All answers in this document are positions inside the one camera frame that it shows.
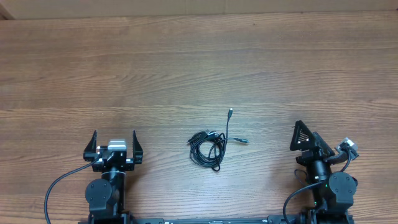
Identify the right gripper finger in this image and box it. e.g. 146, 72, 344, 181
290, 120, 315, 151
313, 132, 335, 156

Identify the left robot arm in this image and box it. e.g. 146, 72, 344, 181
83, 131, 143, 224

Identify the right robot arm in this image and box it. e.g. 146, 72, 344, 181
282, 120, 359, 223

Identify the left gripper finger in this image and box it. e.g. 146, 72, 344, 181
84, 130, 97, 153
132, 130, 143, 156

